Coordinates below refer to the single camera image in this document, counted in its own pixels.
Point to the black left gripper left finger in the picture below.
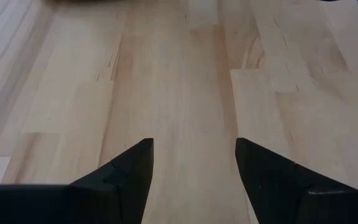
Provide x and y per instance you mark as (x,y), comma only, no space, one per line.
(132,174)

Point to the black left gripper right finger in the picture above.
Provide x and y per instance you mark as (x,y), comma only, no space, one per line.
(266,180)

